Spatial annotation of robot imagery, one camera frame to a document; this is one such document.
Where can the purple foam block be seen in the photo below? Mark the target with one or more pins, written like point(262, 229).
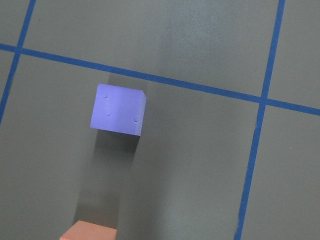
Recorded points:
point(118, 109)

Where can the orange foam block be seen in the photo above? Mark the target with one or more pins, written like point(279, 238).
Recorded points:
point(83, 230)

